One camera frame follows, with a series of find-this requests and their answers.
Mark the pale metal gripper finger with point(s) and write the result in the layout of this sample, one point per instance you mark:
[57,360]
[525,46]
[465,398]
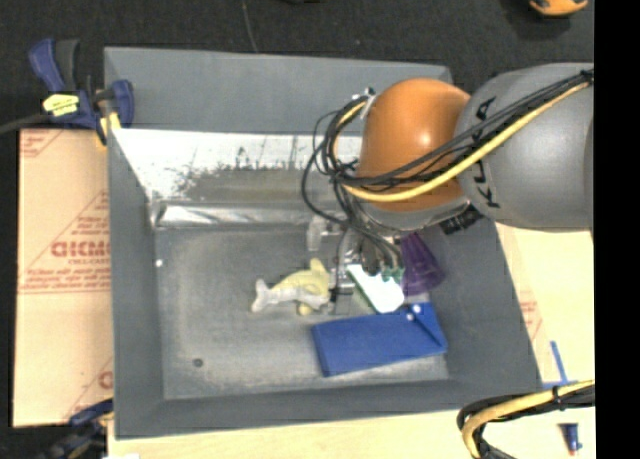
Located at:
[344,297]
[318,234]

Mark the white and green box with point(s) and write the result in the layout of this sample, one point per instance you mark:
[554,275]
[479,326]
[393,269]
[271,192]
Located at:
[382,294]

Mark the yellow and white toy dolphin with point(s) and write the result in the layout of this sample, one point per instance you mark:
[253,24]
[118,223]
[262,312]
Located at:
[295,288]

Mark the purple plastic cup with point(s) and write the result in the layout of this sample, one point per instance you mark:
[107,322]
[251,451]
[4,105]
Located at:
[421,269]

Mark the blue flat block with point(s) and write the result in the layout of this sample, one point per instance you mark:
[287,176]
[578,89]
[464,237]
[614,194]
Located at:
[375,342]

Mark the grey metal bin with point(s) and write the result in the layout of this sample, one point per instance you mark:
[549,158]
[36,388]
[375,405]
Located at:
[225,337]

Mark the brown cardboard board red print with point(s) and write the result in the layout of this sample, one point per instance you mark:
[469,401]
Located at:
[60,247]

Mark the black cylinder on white bracket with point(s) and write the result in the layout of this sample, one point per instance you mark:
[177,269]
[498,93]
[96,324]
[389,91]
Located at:
[461,222]

